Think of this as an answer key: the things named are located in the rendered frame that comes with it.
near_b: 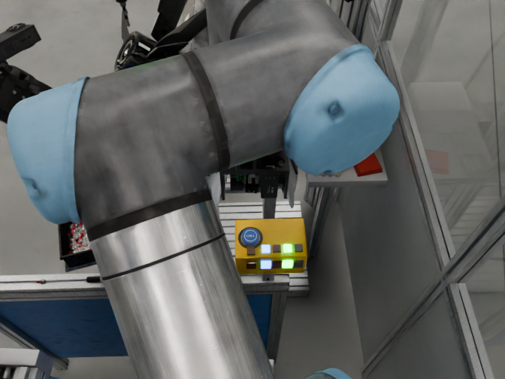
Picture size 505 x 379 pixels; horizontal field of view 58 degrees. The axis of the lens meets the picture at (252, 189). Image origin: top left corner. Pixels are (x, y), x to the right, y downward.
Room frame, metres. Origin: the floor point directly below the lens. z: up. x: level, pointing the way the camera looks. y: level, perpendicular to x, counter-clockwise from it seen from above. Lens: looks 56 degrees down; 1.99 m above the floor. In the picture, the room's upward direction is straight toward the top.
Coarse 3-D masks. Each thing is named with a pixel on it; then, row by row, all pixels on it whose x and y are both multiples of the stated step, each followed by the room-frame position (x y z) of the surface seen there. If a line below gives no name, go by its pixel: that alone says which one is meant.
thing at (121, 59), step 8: (136, 32) 0.95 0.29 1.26; (128, 40) 0.98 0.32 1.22; (136, 40) 0.92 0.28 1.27; (144, 40) 0.94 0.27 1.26; (152, 40) 0.96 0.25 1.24; (136, 48) 0.90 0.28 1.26; (144, 48) 0.91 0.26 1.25; (152, 48) 0.92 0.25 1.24; (120, 56) 0.94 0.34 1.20; (128, 56) 0.89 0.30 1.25; (136, 56) 0.89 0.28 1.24; (144, 56) 0.90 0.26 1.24; (120, 64) 0.91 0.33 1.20; (128, 64) 0.88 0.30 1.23; (136, 64) 0.88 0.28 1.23
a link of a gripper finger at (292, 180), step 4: (292, 168) 0.33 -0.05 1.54; (292, 172) 0.33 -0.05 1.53; (292, 176) 0.33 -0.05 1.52; (296, 176) 0.33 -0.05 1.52; (292, 180) 0.33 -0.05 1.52; (296, 180) 0.33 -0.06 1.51; (288, 184) 0.31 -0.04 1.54; (292, 184) 0.33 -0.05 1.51; (296, 184) 0.33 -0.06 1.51; (288, 188) 0.31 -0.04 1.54; (292, 188) 0.32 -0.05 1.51; (288, 192) 0.30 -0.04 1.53; (292, 192) 0.31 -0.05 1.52; (288, 196) 0.30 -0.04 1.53; (292, 196) 0.31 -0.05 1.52; (288, 200) 0.29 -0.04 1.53; (292, 200) 0.30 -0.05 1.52; (292, 204) 0.29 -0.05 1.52
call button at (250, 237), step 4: (244, 232) 0.50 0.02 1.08; (248, 232) 0.50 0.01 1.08; (252, 232) 0.50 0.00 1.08; (256, 232) 0.50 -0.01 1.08; (244, 236) 0.49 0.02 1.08; (248, 236) 0.49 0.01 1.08; (252, 236) 0.49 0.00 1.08; (256, 236) 0.49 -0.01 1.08; (244, 240) 0.48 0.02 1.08; (248, 240) 0.48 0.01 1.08; (252, 240) 0.48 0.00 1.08; (256, 240) 0.48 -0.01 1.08; (248, 244) 0.47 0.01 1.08; (252, 244) 0.47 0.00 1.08
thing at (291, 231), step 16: (240, 224) 0.52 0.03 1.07; (256, 224) 0.52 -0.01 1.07; (272, 224) 0.52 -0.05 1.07; (288, 224) 0.52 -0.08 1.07; (240, 240) 0.48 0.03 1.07; (272, 240) 0.48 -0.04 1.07; (288, 240) 0.48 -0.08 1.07; (304, 240) 0.48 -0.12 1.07; (240, 256) 0.44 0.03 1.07; (256, 256) 0.44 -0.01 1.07; (272, 256) 0.44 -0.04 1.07; (288, 256) 0.44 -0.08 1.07; (304, 256) 0.44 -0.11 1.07; (240, 272) 0.44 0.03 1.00; (256, 272) 0.44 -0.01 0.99; (272, 272) 0.44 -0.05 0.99; (288, 272) 0.44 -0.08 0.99
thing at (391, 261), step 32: (384, 160) 0.93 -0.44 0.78; (352, 192) 1.10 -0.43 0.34; (384, 192) 0.85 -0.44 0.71; (352, 224) 0.99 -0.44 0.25; (384, 224) 0.77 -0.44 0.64; (416, 224) 0.62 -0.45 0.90; (352, 256) 0.88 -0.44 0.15; (384, 256) 0.68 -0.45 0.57; (416, 256) 0.55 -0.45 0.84; (352, 288) 0.78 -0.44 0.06; (384, 288) 0.60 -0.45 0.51; (416, 288) 0.48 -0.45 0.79; (384, 320) 0.51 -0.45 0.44; (448, 320) 0.35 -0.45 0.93; (416, 352) 0.34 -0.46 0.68; (448, 352) 0.29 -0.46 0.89
